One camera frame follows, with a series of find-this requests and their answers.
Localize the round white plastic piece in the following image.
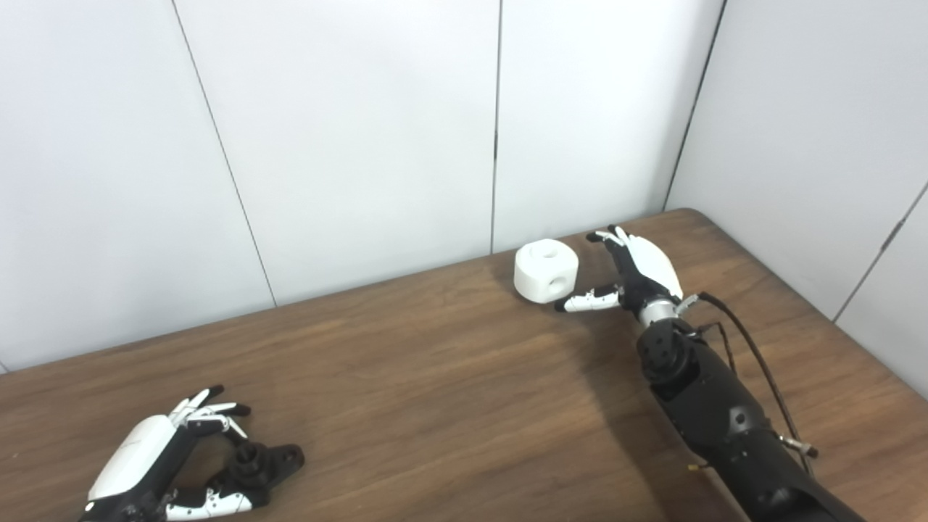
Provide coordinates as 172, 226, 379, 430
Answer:
514, 239, 580, 304

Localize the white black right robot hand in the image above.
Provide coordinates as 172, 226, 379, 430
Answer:
555, 225, 684, 323

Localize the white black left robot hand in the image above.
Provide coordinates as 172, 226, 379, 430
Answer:
78, 385, 253, 522

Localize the black flanged holder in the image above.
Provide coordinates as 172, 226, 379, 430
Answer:
210, 441, 305, 508

